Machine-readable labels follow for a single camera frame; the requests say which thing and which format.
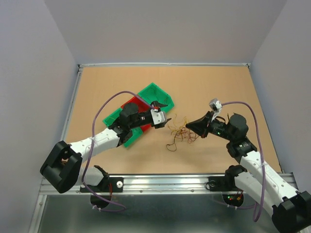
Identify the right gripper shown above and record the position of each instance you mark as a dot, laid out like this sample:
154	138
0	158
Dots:
199	126

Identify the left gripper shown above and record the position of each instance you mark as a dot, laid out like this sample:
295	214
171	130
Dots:
162	124

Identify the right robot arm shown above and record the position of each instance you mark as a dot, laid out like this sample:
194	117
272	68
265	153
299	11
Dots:
289	208

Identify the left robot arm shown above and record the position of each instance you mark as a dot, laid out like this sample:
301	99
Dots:
67	165

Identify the red bin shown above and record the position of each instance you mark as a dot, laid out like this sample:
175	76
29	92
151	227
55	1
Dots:
142	107

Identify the far green bin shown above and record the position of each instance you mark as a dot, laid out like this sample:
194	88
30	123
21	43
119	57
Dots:
153	92

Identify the green bin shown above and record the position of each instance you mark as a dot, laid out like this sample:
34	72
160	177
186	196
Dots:
153	92
136	132

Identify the near green bin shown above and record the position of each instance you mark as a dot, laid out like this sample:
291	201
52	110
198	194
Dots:
136	132

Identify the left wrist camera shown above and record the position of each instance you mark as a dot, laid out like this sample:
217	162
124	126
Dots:
158	117

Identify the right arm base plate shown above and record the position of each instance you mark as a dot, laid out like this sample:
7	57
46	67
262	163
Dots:
222	184

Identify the aluminium rail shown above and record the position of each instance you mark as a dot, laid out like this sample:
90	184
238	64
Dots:
159	184

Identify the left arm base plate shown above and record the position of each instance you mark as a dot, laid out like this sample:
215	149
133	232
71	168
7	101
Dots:
115	184

